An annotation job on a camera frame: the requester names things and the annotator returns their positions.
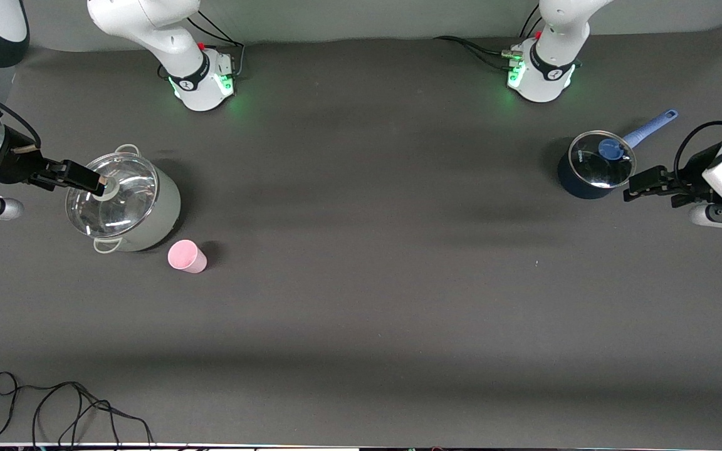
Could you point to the pink plastic cup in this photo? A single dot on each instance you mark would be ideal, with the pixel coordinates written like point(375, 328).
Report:
point(187, 257)

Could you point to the large glass pot lid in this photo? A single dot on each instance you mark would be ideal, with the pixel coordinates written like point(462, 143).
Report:
point(123, 207)

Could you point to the grey-green cooking pot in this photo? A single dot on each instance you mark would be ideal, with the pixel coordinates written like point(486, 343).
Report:
point(160, 219)

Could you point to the small glass lid blue knob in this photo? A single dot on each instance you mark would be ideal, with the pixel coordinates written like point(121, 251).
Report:
point(590, 166)

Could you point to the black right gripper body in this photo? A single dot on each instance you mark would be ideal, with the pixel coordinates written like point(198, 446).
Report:
point(17, 165)

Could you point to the dark blue saucepan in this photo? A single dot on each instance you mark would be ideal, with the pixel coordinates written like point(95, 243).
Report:
point(577, 188)

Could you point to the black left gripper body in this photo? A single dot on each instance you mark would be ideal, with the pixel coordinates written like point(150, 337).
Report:
point(687, 185)

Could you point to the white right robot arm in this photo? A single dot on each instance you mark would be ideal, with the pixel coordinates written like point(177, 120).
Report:
point(167, 37)

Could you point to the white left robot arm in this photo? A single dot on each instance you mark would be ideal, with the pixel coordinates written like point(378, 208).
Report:
point(549, 62)

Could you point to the dark grey table mat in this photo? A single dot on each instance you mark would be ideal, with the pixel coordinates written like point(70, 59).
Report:
point(361, 300)

